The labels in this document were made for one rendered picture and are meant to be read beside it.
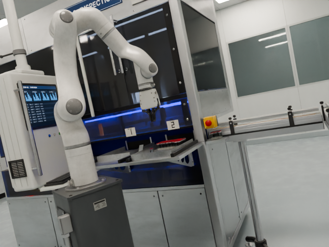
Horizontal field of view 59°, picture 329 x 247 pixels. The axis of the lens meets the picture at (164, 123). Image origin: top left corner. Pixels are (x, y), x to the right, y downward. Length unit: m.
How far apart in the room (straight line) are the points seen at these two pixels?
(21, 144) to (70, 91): 0.77
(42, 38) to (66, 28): 1.22
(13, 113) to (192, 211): 1.31
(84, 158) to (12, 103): 0.80
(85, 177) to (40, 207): 1.58
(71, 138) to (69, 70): 0.31
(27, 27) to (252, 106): 4.84
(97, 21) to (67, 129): 0.53
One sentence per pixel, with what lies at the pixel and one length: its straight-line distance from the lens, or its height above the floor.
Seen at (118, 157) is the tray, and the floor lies 0.89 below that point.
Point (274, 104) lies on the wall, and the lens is 6.40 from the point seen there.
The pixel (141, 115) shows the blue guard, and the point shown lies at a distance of 2.04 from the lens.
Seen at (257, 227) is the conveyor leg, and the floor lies 0.24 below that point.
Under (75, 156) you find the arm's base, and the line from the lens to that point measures 1.37.
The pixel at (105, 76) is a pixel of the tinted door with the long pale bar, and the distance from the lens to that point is 2.20.
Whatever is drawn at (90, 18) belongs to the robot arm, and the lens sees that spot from 1.51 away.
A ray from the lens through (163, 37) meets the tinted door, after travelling 1.98.
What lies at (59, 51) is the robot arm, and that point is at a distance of 1.42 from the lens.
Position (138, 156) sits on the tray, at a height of 0.90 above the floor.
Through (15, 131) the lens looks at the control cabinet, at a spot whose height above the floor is 1.18.
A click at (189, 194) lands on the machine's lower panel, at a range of 2.03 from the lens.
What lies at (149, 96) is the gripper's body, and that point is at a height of 1.22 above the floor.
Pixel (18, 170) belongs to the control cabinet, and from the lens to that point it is 2.07.
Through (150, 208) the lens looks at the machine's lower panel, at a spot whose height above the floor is 0.45.
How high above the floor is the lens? 1.14
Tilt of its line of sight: 3 degrees down
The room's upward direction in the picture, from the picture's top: 11 degrees counter-clockwise
